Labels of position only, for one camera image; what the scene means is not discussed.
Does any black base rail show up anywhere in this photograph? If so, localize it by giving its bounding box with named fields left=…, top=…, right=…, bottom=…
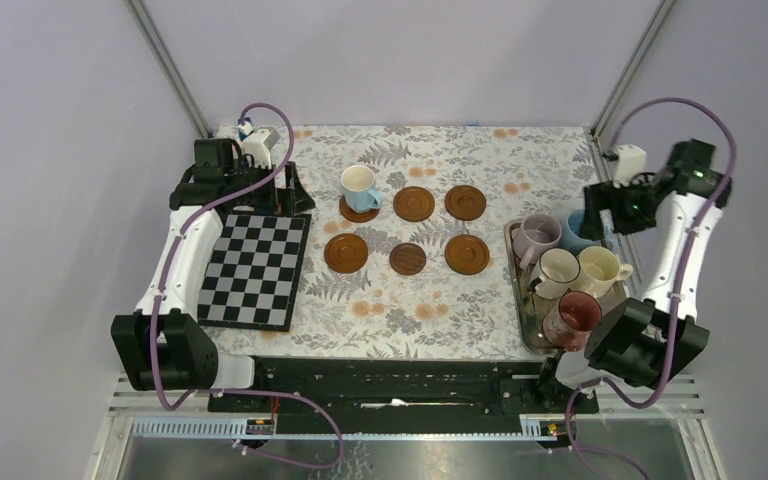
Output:
left=141, top=354, right=604, bottom=436

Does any white mug black rim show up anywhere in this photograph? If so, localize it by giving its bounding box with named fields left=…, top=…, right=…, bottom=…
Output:
left=527, top=248, right=581, bottom=300

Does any light blue faceted mug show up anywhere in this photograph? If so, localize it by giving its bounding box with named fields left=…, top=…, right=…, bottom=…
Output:
left=340, top=164, right=383, bottom=213

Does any lilac mug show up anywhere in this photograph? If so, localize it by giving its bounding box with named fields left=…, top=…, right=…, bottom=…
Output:
left=512, top=214, right=562, bottom=270

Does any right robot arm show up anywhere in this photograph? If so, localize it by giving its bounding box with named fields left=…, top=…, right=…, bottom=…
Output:
left=533, top=139, right=732, bottom=412

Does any black white chessboard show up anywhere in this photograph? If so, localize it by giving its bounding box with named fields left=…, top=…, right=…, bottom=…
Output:
left=197, top=212, right=312, bottom=332

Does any blue grey block toy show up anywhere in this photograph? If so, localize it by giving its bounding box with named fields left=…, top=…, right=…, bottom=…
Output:
left=215, top=118, right=255, bottom=141

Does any pink patterned mug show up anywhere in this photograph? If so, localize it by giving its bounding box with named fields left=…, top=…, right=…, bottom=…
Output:
left=542, top=291, right=602, bottom=352

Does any dark walnut coaster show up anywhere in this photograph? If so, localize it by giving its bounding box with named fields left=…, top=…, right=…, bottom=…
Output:
left=389, top=243, right=427, bottom=276

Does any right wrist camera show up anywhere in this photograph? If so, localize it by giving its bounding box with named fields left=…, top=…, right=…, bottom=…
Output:
left=603, top=144, right=647, bottom=187

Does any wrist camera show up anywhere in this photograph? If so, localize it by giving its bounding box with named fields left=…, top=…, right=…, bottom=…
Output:
left=603, top=144, right=647, bottom=187
left=241, top=127, right=280, bottom=169

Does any cream yellow mug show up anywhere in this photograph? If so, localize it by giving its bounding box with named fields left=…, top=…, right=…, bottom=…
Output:
left=573, top=246, right=634, bottom=298

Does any brown wooden coaster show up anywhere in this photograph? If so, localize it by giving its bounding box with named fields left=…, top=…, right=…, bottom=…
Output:
left=324, top=233, right=369, bottom=274
left=339, top=196, right=380, bottom=223
left=444, top=234, right=490, bottom=275
left=444, top=185, right=487, bottom=221
left=393, top=186, right=435, bottom=222

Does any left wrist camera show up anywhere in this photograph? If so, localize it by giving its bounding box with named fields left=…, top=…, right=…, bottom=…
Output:
left=241, top=127, right=280, bottom=169

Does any floral tablecloth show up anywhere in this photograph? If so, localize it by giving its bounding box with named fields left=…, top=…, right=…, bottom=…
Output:
left=206, top=125, right=597, bottom=360

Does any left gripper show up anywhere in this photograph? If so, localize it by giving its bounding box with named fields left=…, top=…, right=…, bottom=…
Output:
left=225, top=157, right=314, bottom=215

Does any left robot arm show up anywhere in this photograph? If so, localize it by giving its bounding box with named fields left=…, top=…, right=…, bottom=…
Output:
left=111, top=128, right=314, bottom=411

